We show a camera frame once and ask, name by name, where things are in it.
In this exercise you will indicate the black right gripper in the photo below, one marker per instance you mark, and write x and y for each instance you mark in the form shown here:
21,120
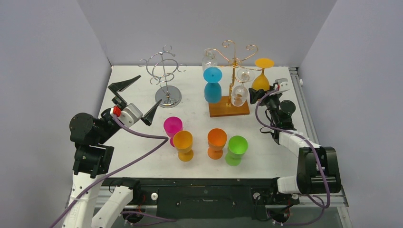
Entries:
263,95

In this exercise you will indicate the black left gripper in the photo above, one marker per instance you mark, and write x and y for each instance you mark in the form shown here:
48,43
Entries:
117,87

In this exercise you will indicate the yellow wine glass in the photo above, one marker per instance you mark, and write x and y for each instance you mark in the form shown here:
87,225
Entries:
261,82
183,142

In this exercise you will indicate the clear small wine glass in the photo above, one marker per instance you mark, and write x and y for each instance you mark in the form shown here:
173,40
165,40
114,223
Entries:
240,93

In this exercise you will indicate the gold wire glass rack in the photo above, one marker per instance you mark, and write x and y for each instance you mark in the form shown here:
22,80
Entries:
224,107

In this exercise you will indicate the blue plastic wine glass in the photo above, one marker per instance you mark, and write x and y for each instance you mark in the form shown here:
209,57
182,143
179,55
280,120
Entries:
212,90

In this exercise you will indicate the green plastic wine glass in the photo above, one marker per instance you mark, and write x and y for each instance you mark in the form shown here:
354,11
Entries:
237,147

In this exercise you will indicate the clear patterned wine glass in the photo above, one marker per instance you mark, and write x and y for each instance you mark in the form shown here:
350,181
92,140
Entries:
209,59

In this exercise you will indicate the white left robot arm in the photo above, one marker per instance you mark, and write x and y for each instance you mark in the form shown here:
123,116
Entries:
92,157

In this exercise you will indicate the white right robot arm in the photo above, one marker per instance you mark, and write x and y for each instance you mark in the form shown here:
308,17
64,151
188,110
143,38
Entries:
317,166

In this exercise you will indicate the pink plastic wine glass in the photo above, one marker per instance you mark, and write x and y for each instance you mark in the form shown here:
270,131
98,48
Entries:
172,125

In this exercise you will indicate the orange plastic wine glass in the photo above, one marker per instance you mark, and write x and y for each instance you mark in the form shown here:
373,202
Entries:
217,139

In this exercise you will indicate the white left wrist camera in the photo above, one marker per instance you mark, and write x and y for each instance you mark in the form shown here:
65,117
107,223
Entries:
129,115

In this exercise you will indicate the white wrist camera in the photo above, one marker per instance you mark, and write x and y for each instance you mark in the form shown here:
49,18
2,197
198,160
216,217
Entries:
129,115
281,85

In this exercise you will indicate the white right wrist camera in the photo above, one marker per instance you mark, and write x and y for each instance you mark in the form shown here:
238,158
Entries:
281,85

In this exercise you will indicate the silver wire glass rack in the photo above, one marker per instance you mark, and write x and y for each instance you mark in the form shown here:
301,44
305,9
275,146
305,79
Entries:
162,68

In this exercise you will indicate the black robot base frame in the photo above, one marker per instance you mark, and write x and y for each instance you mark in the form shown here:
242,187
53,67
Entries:
175,199

